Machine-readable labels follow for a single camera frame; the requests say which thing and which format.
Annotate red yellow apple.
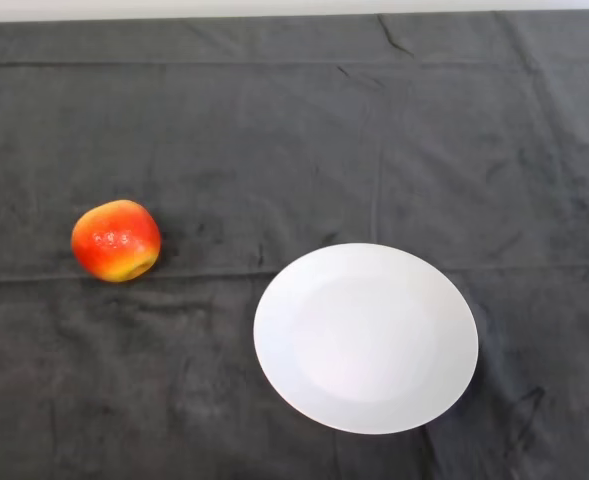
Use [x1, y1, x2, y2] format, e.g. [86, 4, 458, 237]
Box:
[70, 199, 163, 284]

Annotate white round plate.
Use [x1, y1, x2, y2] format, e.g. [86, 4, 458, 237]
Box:
[252, 242, 480, 436]

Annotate black cloth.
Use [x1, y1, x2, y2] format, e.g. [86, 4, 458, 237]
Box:
[0, 9, 589, 480]

